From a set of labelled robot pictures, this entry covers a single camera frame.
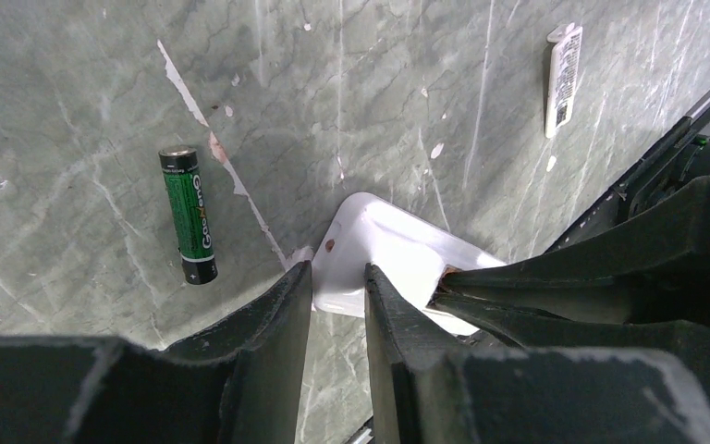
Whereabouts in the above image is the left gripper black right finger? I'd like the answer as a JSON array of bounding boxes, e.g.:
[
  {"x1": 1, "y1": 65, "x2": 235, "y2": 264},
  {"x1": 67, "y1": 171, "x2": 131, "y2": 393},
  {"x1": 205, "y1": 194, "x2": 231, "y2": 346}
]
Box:
[{"x1": 364, "y1": 264, "x2": 467, "y2": 443}]

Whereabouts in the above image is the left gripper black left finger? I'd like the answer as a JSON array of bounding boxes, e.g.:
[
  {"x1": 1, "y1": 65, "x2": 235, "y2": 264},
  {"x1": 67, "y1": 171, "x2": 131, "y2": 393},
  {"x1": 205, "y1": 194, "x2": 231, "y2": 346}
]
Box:
[{"x1": 164, "y1": 261, "x2": 312, "y2": 443}]

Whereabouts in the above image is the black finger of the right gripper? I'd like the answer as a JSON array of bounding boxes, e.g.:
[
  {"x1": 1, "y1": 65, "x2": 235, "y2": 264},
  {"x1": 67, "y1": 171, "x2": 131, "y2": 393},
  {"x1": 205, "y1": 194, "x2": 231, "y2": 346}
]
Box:
[
  {"x1": 428, "y1": 289, "x2": 710, "y2": 372},
  {"x1": 441, "y1": 176, "x2": 710, "y2": 291}
]

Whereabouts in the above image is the white remote control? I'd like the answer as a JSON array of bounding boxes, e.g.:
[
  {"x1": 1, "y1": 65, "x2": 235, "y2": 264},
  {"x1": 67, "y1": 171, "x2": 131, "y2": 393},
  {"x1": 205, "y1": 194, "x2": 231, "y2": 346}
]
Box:
[{"x1": 312, "y1": 192, "x2": 504, "y2": 336}]

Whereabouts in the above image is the black green battery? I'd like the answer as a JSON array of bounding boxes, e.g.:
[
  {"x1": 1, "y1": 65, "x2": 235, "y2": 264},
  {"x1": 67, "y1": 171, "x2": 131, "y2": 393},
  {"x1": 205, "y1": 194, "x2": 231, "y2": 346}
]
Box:
[{"x1": 158, "y1": 145, "x2": 218, "y2": 285}]

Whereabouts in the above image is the white battery cover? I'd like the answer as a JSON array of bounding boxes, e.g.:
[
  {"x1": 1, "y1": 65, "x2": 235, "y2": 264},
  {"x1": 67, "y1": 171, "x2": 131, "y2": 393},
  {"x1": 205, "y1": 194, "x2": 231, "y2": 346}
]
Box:
[{"x1": 545, "y1": 22, "x2": 582, "y2": 139}]

